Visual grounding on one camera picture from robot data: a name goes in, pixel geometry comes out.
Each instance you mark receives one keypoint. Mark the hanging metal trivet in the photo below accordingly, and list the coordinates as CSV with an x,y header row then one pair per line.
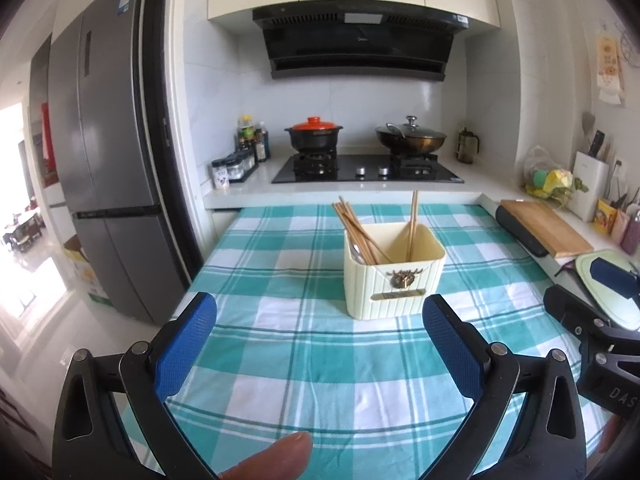
x,y
630,52

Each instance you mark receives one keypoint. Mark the dark wok glass lid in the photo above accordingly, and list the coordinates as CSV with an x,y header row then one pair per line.
x,y
409,139

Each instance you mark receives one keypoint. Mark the person's left hand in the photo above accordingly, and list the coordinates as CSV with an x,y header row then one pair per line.
x,y
287,458

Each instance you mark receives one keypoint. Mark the spice jar rack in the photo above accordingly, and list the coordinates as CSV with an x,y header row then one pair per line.
x,y
234,168

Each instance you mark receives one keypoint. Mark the bamboo chopstick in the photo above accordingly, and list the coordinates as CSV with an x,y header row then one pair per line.
x,y
379,252
350,211
354,233
412,223

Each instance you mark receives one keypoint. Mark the grey double-door refrigerator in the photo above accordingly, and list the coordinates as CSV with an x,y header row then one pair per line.
x,y
114,156

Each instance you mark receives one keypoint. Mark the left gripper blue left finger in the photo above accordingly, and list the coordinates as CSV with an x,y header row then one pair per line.
x,y
90,441

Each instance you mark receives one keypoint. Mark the black gas stove top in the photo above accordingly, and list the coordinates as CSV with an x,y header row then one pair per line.
x,y
359,168

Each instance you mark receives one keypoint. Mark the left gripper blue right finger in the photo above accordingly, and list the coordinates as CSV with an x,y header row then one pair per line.
x,y
547,440

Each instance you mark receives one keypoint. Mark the black pot red lid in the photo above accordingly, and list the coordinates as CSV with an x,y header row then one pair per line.
x,y
314,136

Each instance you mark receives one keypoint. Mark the pink cup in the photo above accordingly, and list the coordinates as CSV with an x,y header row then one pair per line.
x,y
620,226

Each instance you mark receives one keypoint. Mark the cream ribbed utensil holder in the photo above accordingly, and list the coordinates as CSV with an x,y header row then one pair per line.
x,y
389,290

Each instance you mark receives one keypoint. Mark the cardboard box on floor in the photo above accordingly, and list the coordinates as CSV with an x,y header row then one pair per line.
x,y
73,250

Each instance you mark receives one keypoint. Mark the dark glass french press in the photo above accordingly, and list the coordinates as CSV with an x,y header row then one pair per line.
x,y
468,146

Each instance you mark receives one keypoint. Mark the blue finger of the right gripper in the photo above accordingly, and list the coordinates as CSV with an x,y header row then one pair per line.
x,y
582,321
625,283

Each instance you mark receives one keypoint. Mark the purple bottle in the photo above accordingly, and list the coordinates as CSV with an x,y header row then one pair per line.
x,y
631,240

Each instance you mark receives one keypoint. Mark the yellow green plastic bag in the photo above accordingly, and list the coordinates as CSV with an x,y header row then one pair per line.
x,y
544,178

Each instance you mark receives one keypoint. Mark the metal spoon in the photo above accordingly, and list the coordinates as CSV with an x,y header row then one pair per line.
x,y
356,254

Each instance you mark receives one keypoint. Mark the sauce bottles group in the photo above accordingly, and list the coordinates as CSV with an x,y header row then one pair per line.
x,y
253,136

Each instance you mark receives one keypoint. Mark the white knife block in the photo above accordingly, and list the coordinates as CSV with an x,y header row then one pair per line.
x,y
593,174

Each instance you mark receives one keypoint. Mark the black rolled mat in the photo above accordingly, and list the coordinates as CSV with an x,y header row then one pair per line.
x,y
520,233

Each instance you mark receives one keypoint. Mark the light green cutting board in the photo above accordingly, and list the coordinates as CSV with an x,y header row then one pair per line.
x,y
620,311

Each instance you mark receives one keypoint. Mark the wooden cutting board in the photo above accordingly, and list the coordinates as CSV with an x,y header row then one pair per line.
x,y
555,234

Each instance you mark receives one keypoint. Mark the hanging patterned kitchen towel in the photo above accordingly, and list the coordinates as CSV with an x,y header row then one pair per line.
x,y
609,72

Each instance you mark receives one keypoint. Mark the black range hood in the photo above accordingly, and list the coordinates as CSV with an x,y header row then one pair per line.
x,y
358,37

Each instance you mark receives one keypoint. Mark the person's right hand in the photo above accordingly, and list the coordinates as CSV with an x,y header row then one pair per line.
x,y
610,433

